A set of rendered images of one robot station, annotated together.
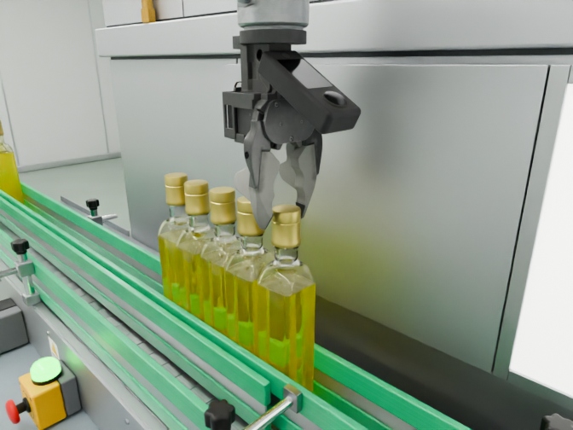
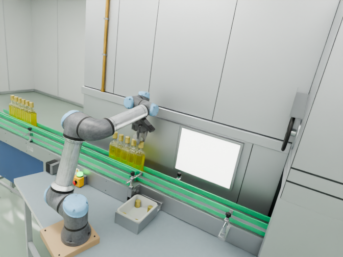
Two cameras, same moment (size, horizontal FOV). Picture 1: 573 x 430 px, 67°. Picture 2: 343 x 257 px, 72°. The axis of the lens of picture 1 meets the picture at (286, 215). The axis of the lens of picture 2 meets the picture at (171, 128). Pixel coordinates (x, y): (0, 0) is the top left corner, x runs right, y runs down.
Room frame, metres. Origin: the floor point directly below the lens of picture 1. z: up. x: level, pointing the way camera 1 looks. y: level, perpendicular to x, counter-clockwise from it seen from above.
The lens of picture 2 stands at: (-1.02, 0.30, 1.80)
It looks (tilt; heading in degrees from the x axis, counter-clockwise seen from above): 19 degrees down; 341
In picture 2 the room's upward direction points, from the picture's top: 9 degrees clockwise
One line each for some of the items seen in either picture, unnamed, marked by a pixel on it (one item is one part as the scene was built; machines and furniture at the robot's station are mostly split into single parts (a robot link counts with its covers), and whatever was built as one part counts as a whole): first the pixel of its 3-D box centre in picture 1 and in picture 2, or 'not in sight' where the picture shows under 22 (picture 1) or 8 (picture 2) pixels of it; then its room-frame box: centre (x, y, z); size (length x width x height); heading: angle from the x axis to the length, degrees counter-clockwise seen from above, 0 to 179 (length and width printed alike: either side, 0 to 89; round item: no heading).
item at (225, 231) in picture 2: not in sight; (225, 227); (-0.09, -0.41, 0.90); 0.17 x 0.05 x 0.23; 136
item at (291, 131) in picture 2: not in sight; (292, 132); (-0.11, -0.64, 1.49); 0.21 x 0.05 x 0.21; 136
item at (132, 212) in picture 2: not in sight; (137, 212); (0.20, 0.03, 0.80); 0.22 x 0.17 x 0.09; 136
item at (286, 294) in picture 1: (286, 336); (139, 163); (0.48, 0.00, 0.99); 0.06 x 0.06 x 0.21; 46
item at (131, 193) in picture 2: not in sight; (133, 189); (0.36, 0.04, 0.85); 0.09 x 0.04 x 0.07; 136
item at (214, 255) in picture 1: (228, 304); (125, 158); (0.56, 0.09, 0.99); 0.06 x 0.06 x 0.21; 47
